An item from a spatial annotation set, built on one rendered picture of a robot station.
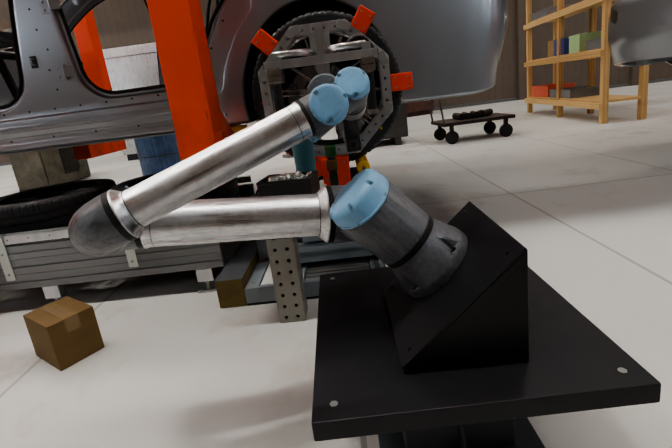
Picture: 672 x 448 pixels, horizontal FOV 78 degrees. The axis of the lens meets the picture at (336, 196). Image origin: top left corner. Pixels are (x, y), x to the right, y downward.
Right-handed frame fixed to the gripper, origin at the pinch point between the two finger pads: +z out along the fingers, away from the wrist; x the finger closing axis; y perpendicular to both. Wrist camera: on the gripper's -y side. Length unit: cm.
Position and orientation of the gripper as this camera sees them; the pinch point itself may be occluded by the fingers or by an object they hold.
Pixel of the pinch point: (348, 136)
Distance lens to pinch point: 141.7
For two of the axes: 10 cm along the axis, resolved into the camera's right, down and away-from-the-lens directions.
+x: -9.9, 1.4, -0.4
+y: -1.4, -9.7, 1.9
